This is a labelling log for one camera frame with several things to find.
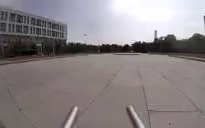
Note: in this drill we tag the grey concrete slab pavement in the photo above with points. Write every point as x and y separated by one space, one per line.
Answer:
116 83

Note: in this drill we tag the row of trees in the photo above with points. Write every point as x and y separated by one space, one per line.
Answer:
176 45

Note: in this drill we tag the grey kerb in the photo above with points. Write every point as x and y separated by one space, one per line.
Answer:
23 60
196 58

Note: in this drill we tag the white multi-storey building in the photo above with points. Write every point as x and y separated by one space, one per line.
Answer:
23 26

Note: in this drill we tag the slim tower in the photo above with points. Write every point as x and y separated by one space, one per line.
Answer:
155 35

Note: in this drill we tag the robot's own part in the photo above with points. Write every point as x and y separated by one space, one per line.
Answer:
71 117
135 116

